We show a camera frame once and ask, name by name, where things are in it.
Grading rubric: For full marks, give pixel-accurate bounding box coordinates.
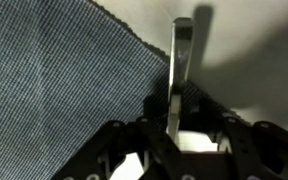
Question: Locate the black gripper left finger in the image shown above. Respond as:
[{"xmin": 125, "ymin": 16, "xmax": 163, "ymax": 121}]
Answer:
[{"xmin": 51, "ymin": 117, "xmax": 180, "ymax": 180}]

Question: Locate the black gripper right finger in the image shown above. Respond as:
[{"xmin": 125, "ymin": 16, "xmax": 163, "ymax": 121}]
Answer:
[{"xmin": 217, "ymin": 117, "xmax": 288, "ymax": 180}]

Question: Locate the silver metal fork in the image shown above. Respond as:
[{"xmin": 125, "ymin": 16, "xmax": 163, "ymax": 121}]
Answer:
[{"xmin": 166, "ymin": 17, "xmax": 193, "ymax": 144}]

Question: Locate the white round plate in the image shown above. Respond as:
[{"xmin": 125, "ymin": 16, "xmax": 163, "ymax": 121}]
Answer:
[{"xmin": 109, "ymin": 131, "xmax": 218, "ymax": 180}]

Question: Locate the dark blue cloth placemat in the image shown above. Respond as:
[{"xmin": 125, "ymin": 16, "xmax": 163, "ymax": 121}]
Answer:
[{"xmin": 0, "ymin": 0, "xmax": 252, "ymax": 180}]

